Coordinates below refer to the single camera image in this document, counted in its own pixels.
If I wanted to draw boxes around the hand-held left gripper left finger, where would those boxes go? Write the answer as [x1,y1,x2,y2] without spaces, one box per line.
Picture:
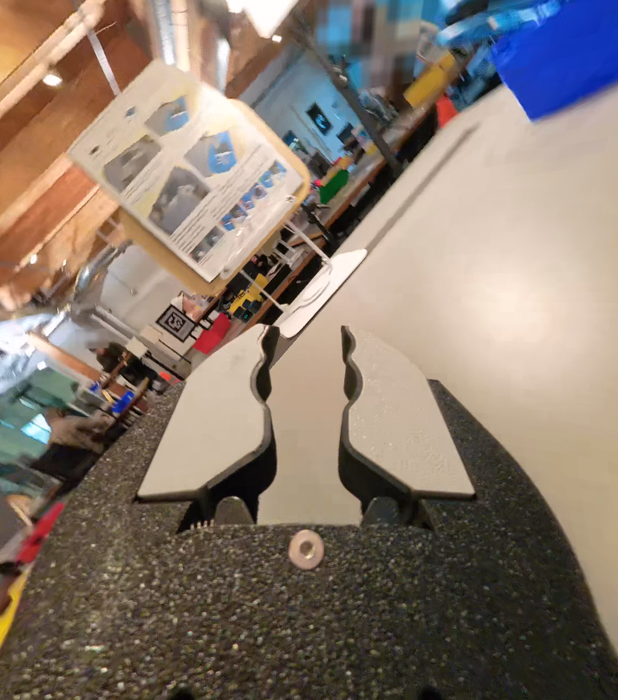
[137,324,278,503]

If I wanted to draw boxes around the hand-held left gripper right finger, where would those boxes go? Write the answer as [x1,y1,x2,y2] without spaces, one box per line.
[339,325,476,503]

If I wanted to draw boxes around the blue plastic bin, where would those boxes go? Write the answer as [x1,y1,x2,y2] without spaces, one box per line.
[492,0,618,121]

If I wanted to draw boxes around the red plastic bin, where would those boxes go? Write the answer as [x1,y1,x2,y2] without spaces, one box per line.
[192,318,233,356]

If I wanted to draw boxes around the black and white tag board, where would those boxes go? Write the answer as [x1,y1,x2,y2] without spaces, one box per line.
[156,304,195,342]

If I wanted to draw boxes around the yellow and black boxes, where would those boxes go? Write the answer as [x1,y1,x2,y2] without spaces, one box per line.
[227,279,271,320]

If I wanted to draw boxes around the instruction sheet on stand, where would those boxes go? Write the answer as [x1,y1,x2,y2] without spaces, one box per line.
[67,61,371,340]

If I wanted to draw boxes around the green box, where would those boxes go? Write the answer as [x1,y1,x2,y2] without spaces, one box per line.
[318,167,353,203]

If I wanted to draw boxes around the yellow box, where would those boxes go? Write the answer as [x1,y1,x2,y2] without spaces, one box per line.
[402,53,465,110]

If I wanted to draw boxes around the silver air duct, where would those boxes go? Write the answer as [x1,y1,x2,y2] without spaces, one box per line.
[140,0,184,72]

